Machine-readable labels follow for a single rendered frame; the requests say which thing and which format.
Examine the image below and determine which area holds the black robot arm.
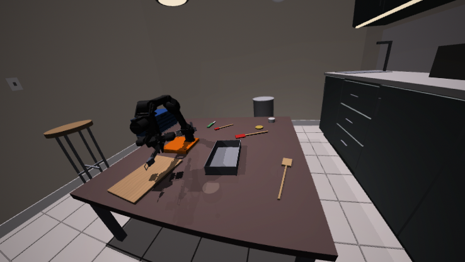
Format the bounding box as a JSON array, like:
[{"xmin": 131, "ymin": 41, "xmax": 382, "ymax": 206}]
[{"xmin": 130, "ymin": 94, "xmax": 194, "ymax": 147}]

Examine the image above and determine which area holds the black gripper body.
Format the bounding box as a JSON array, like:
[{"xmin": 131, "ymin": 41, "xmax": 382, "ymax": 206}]
[{"xmin": 136, "ymin": 125, "xmax": 176, "ymax": 146}]

